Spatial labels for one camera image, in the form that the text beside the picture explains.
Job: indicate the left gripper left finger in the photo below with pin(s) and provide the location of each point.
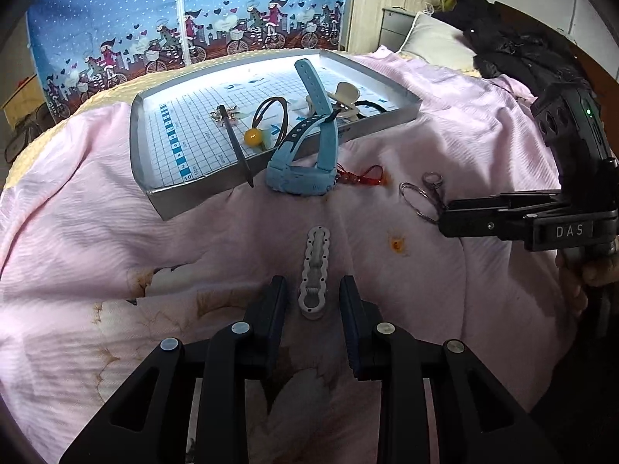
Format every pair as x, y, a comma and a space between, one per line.
189, 393

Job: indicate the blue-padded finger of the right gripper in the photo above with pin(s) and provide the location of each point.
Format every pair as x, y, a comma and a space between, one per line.
515, 201

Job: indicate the sparkly crystal brooch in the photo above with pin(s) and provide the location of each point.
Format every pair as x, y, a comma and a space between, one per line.
221, 114

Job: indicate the grey shallow tray box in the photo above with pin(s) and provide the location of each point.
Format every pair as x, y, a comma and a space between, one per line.
180, 158

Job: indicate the white beaded hair clip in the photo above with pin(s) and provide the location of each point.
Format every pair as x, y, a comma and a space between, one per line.
313, 286

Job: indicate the black hair stick pin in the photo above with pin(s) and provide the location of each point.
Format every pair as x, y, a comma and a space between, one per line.
241, 159

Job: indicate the dark suitcase bag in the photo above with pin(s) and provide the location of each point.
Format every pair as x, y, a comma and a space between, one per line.
28, 129

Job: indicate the beige plastic hair claw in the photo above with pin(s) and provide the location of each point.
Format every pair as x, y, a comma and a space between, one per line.
344, 101

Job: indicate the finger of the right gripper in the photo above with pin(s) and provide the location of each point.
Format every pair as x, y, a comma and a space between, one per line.
502, 224

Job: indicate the pink bed sheet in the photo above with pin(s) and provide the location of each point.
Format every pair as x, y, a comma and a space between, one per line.
92, 279

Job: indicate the yellow fleece blanket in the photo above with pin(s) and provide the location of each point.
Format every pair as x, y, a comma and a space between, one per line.
125, 93

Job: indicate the person's right hand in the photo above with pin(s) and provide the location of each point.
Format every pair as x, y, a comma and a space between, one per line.
573, 281

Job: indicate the blue fabric wardrobe cover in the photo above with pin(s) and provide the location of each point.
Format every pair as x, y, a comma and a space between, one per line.
101, 44

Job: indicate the white pillow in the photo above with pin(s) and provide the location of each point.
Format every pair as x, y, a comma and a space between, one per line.
438, 43

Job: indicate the grey bedside drawer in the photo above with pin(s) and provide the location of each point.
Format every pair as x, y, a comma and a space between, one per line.
395, 27

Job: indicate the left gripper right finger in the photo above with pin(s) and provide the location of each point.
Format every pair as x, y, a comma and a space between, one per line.
436, 400

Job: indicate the black jacket pile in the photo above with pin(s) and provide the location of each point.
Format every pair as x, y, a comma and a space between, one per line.
531, 53

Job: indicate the light wooden side cabinet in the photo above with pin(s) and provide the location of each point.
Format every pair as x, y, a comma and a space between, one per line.
27, 98

